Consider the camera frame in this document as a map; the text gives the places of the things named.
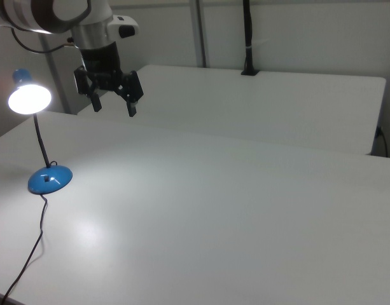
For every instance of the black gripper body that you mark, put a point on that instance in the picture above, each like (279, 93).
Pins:
(100, 62)

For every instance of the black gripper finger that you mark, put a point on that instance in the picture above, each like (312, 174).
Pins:
(96, 101)
(132, 92)

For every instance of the blue gooseneck desk lamp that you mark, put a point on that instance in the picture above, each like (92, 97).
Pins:
(50, 179)

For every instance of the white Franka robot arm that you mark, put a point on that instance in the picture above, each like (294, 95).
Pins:
(93, 19)

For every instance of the white side table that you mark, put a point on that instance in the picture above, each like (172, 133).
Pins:
(245, 105)

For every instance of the grey metal partition post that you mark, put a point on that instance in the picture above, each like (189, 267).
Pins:
(199, 31)
(58, 82)

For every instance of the black clamped camera pole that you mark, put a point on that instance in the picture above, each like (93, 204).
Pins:
(248, 35)

